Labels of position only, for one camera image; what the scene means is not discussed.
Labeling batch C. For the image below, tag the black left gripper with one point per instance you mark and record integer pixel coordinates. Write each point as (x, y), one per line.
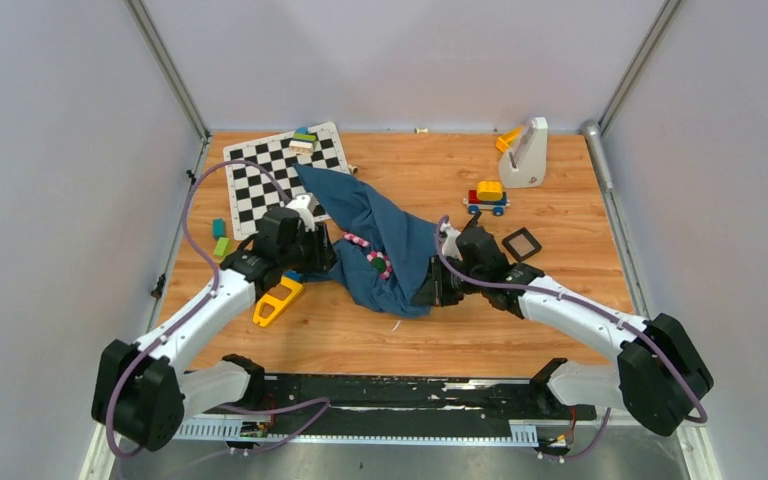
(324, 257)

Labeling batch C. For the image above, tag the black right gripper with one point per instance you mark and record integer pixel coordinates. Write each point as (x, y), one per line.
(433, 290)

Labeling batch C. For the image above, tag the blue garment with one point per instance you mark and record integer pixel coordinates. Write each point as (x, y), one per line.
(407, 240)

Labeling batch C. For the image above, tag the pink white flower brooch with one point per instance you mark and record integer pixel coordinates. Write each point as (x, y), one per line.
(356, 240)

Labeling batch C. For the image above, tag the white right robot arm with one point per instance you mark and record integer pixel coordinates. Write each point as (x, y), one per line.
(653, 371)

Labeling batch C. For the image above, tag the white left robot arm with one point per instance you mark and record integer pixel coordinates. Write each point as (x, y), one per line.
(144, 391)

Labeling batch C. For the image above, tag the blue toy brick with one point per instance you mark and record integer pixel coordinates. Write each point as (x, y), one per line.
(293, 275)

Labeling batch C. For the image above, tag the green toy block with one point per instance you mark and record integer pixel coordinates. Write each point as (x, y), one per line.
(222, 247)

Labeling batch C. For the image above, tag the colourful toy car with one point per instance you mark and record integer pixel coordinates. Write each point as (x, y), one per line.
(487, 195)

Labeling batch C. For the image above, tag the teal toy block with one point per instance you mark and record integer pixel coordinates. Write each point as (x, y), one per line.
(218, 228)

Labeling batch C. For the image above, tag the stacked toy bricks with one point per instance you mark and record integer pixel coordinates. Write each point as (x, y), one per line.
(303, 141)

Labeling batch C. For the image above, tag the white wedge stand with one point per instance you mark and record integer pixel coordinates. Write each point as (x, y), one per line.
(524, 164)

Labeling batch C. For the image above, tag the orange toy piece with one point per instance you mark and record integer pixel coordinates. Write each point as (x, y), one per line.
(504, 141)

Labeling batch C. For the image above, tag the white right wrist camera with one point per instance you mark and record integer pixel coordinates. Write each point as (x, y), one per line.
(448, 236)

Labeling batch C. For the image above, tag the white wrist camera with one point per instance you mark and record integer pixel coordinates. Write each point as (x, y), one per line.
(448, 236)
(303, 205)

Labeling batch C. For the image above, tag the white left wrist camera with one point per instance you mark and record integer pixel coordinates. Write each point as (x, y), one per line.
(303, 205)

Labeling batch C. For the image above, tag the yellow plastic frame toy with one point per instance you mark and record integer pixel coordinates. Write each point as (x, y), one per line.
(276, 301)

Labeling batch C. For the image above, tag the black square frame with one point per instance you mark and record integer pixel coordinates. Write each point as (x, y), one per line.
(521, 244)

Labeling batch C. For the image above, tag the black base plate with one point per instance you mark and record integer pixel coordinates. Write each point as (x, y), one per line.
(412, 406)

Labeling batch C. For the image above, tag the white slotted cable duct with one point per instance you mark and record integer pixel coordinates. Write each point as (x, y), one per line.
(238, 430)

